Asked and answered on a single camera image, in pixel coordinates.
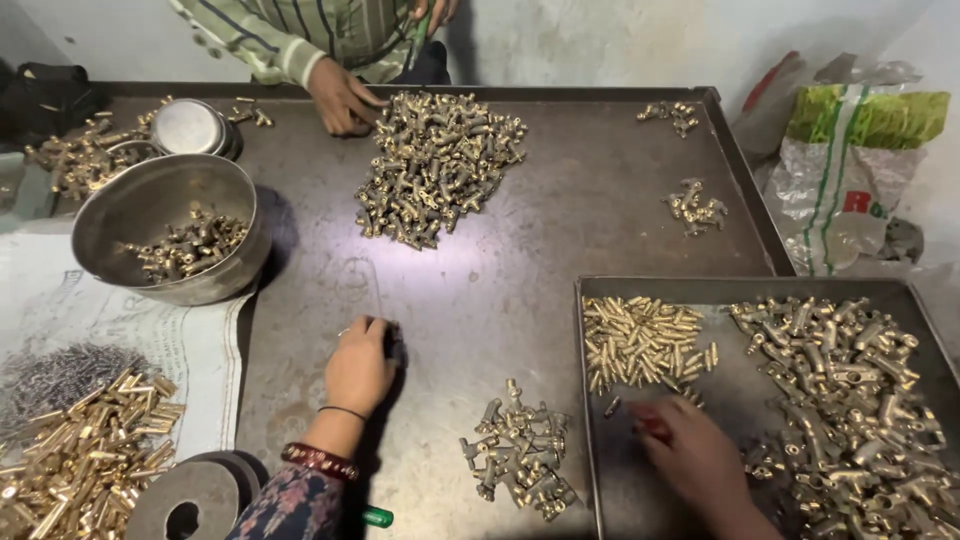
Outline person's left hand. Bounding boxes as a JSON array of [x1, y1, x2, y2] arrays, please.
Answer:
[[324, 315, 405, 419]]

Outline person's right hand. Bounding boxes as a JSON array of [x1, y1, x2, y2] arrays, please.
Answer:
[[627, 395, 753, 520]]

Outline dark metal tray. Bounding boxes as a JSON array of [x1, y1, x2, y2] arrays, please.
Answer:
[[574, 275, 960, 540]]

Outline heap of brass pins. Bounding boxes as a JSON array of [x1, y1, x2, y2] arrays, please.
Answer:
[[582, 295, 720, 410]]

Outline medium heap of brass fittings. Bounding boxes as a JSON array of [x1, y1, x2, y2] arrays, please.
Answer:
[[459, 378, 580, 523]]

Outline dark red bangles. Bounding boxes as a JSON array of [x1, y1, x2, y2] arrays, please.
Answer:
[[281, 441, 360, 482]]

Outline large heap of brass fittings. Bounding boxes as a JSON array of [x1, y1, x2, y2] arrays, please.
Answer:
[[354, 90, 529, 252]]

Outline grey metal disc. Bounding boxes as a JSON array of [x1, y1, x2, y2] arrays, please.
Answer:
[[123, 459, 243, 540], [180, 450, 265, 505]]

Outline white printed sack cloth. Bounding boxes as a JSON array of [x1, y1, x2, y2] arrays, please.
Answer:
[[0, 216, 256, 466]]

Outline long heap of brass fittings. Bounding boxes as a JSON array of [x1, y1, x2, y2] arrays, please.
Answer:
[[729, 295, 960, 540]]

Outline brass fittings inside bowl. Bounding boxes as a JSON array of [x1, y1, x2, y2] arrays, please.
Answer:
[[118, 202, 251, 286]]

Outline small cluster of brass fittings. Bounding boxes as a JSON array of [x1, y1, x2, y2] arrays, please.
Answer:
[[636, 100, 700, 139], [661, 177, 729, 238]]

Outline few loose brass fittings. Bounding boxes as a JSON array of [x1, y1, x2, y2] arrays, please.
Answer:
[[226, 96, 276, 129]]

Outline large steel bowl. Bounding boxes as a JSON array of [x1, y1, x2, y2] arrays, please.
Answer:
[[71, 153, 273, 307]]

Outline small upturned steel bowl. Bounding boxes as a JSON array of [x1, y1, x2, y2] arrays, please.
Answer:
[[149, 97, 243, 161]]

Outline white green woven sack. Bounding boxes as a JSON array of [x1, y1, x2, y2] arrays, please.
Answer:
[[763, 82, 952, 277]]

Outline heap of small steel springs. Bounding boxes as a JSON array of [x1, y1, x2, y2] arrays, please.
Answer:
[[0, 343, 153, 440]]

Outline heap of brass tubes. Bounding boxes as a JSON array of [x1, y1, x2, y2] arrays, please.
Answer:
[[0, 366, 186, 540]]

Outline grey red plastic bag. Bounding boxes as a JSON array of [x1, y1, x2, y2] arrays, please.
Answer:
[[730, 50, 807, 162]]

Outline spread heap of brass fittings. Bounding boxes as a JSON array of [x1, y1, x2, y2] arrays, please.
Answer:
[[24, 94, 175, 202]]

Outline grey blue box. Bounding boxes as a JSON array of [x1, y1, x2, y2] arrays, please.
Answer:
[[0, 152, 60, 228]]

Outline black bag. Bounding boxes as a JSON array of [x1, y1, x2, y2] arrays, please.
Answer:
[[0, 61, 108, 148]]

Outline clear plastic bag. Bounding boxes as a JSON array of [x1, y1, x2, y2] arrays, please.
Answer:
[[813, 51, 924, 88]]

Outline green handled tool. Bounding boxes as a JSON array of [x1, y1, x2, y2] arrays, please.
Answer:
[[405, 9, 434, 73]]

